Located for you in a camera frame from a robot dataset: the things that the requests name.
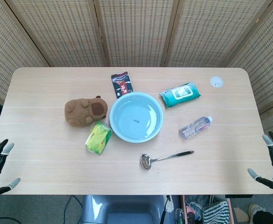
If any brown capybara plush toy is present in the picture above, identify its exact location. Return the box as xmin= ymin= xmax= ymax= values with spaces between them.
xmin=64 ymin=95 xmax=109 ymax=127

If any stainless steel ladle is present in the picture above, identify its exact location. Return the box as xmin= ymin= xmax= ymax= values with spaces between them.
xmin=140 ymin=150 xmax=195 ymax=170

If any light blue bowl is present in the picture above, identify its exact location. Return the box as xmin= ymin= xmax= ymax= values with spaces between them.
xmin=109 ymin=91 xmax=164 ymax=143

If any black floor cable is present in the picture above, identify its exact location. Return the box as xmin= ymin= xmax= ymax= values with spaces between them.
xmin=0 ymin=195 xmax=83 ymax=224

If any white shoe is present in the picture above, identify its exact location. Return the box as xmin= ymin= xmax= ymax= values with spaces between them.
xmin=247 ymin=203 xmax=265 ymax=222

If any green glass bottle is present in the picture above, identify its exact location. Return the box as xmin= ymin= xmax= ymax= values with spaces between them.
xmin=175 ymin=208 xmax=185 ymax=224

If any dark red snack packet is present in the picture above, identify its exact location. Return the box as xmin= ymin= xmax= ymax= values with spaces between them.
xmin=110 ymin=71 xmax=135 ymax=99

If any clear plastic bottle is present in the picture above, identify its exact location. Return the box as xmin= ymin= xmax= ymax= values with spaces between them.
xmin=178 ymin=116 xmax=213 ymax=140

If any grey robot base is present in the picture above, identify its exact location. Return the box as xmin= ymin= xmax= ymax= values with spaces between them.
xmin=80 ymin=195 xmax=167 ymax=224

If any green wet wipes pack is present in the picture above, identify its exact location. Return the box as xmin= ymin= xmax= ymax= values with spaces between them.
xmin=159 ymin=82 xmax=201 ymax=109

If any woven bamboo folding screen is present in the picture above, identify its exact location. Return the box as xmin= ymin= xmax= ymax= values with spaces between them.
xmin=0 ymin=0 xmax=273 ymax=138

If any black white striped bag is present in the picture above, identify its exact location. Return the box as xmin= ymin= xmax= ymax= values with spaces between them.
xmin=203 ymin=201 xmax=232 ymax=224

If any yellow green snack packet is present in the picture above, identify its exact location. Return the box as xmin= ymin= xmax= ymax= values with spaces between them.
xmin=85 ymin=121 xmax=113 ymax=155

